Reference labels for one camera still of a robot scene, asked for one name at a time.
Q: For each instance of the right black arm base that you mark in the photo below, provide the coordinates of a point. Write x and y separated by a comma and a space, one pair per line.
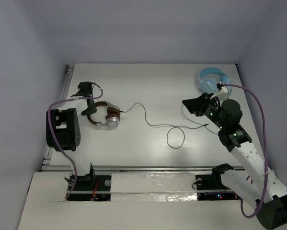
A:
212, 181

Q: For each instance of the light blue headphones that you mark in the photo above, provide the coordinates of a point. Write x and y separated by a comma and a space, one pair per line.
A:
208, 79

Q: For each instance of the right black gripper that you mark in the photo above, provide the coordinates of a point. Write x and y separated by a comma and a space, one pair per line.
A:
193, 105

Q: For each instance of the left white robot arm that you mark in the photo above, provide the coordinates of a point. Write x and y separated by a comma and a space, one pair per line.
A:
63, 130

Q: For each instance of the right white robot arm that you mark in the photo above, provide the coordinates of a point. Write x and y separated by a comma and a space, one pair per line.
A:
263, 191

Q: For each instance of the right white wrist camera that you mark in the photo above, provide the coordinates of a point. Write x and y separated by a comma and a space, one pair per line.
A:
223, 92

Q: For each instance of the brown silver headphones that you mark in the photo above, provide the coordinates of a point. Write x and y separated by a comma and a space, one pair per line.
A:
112, 114

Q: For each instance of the aluminium rail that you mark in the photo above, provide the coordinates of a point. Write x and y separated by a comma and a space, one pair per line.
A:
152, 134

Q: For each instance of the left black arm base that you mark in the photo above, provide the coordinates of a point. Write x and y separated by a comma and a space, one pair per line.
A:
86, 182

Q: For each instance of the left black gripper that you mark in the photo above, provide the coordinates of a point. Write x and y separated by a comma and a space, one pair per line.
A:
88, 110

